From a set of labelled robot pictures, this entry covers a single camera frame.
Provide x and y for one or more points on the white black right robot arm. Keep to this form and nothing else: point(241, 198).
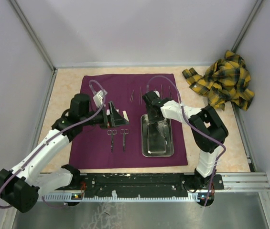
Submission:
point(208, 130)

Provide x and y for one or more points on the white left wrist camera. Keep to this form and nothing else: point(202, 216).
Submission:
point(98, 98)

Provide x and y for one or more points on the surgical scissors steel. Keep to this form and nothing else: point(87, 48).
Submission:
point(124, 132)

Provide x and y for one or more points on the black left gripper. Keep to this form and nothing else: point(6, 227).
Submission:
point(114, 119)

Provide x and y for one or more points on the small steel scissors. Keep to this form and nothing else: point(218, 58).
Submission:
point(163, 128)

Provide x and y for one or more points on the steel forceps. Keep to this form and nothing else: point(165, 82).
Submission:
point(111, 133)

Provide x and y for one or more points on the white packaged instrument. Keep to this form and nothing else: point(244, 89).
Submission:
point(125, 115)

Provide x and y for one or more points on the aluminium frame rail front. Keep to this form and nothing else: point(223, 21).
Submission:
point(222, 183)

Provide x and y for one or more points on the purple cloth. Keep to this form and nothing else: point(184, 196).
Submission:
point(91, 148)

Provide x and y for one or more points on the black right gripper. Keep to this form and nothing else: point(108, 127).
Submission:
point(151, 118)

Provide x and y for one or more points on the steel instrument tray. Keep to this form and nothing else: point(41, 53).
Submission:
point(152, 143)

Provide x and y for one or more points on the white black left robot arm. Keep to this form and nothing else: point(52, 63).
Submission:
point(21, 186)

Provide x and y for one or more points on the yellow plaid shirt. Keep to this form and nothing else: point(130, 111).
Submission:
point(226, 80)

